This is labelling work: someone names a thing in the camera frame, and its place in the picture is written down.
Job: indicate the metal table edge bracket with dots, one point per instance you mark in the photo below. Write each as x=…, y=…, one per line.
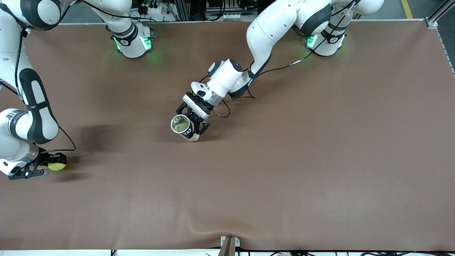
x=229, y=245

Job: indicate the brown table mat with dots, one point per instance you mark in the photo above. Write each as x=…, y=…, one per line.
x=249, y=177

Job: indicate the white terminal block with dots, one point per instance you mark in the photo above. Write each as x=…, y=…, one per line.
x=238, y=16

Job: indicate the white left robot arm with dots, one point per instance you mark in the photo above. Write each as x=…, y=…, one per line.
x=270, y=35

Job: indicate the white tennis ball can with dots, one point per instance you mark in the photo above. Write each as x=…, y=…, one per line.
x=188, y=135

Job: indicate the white power strip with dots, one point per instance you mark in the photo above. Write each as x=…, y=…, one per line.
x=153, y=9

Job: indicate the yellow tennis ball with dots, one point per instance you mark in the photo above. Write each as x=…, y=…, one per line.
x=180, y=123
x=57, y=167

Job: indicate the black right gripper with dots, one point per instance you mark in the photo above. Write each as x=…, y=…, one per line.
x=45, y=158

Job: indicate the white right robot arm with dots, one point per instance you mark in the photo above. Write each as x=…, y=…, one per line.
x=32, y=89

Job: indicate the aluminium frame corner post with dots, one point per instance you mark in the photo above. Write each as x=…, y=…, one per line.
x=432, y=23

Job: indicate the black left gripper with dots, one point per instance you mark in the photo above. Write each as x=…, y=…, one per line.
x=196, y=113

